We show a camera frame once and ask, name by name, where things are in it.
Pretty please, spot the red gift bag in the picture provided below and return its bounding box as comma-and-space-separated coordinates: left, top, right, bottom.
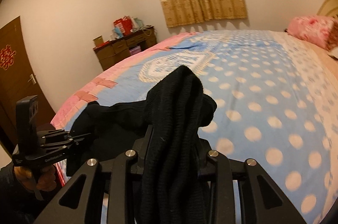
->
113, 16, 133, 36

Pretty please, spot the dark brown door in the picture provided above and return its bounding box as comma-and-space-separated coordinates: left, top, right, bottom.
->
0, 17, 55, 155

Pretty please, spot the brown cardboard box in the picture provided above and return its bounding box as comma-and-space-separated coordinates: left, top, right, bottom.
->
93, 36, 104, 48

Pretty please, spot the pink floral folded quilt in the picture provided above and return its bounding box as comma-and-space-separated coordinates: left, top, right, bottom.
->
286, 15, 337, 51

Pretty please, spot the black knitted garment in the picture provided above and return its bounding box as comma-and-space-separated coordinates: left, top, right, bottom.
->
67, 65, 217, 223

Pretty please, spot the silver door handle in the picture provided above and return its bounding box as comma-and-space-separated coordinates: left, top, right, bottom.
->
28, 73, 37, 85

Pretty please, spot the red double happiness decoration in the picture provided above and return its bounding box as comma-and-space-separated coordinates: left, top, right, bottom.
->
0, 44, 16, 70

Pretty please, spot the white pillow with grey pattern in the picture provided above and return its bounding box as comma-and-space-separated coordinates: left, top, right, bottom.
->
328, 47, 338, 60

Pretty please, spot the pink and blue bedspread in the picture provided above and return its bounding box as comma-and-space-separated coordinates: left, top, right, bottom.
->
52, 30, 337, 223

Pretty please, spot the dark brown wooden desk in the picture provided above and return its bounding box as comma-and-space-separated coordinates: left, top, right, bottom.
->
93, 26, 157, 70

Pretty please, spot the left hand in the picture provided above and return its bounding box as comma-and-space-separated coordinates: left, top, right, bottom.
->
14, 165, 57, 192

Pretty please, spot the cream wooden headboard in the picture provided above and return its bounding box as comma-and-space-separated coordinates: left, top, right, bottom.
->
317, 0, 338, 19

